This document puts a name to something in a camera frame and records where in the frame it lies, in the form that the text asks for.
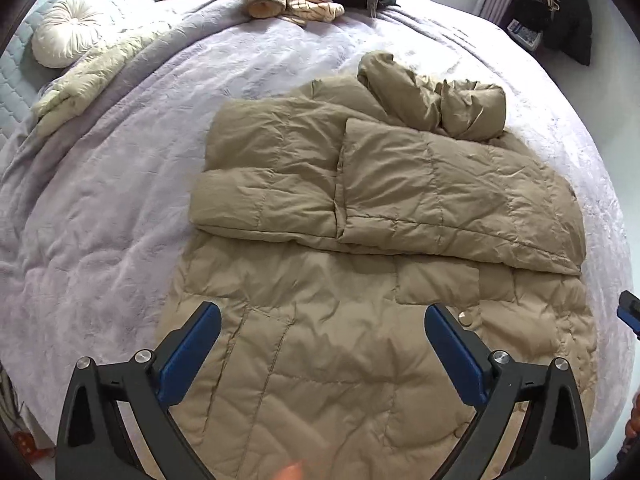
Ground khaki puffer jacket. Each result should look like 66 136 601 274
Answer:
160 51 597 479

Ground dark clothes on bed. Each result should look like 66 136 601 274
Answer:
342 0 397 12

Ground lavender quilted bedspread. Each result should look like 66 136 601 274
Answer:
1 0 632 451

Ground black hanging garment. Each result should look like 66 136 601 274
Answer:
514 0 592 66

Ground cream folded blanket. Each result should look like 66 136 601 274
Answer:
32 21 172 138

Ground round cream cushion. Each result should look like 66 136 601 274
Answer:
32 0 113 68

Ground grey quilted headboard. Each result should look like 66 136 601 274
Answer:
1 0 154 143

